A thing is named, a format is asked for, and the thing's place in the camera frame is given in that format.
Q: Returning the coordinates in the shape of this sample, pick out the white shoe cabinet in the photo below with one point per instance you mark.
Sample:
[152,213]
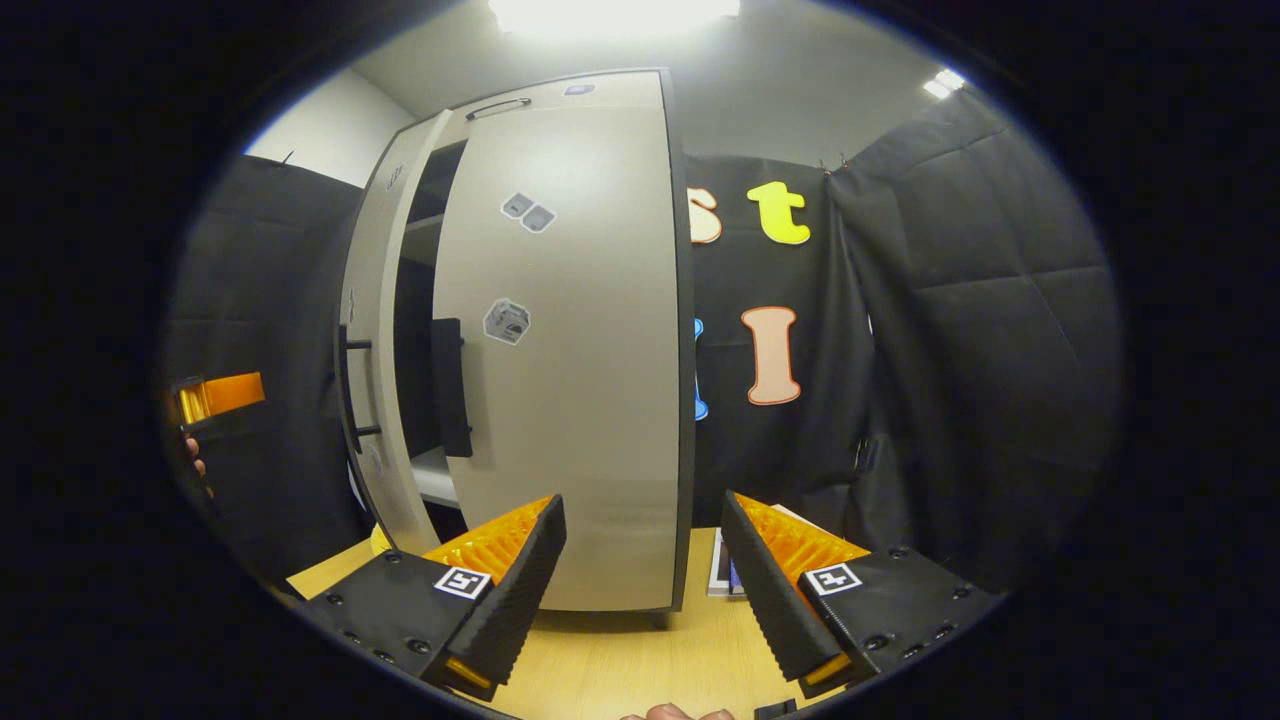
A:
[600,90]

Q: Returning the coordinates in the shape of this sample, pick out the ceiling light panel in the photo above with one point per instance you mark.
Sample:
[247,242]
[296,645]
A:
[943,83]
[610,15]

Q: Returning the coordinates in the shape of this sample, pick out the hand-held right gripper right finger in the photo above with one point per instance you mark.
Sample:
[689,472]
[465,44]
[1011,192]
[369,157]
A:
[770,610]

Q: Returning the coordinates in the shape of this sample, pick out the white shoe cabinet door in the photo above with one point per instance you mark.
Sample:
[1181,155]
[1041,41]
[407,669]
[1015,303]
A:
[385,280]
[590,400]

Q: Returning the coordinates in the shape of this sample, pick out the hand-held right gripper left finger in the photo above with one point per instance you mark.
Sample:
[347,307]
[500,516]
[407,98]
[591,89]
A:
[515,600]

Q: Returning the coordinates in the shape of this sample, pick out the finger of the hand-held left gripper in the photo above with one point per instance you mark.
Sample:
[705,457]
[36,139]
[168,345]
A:
[225,395]

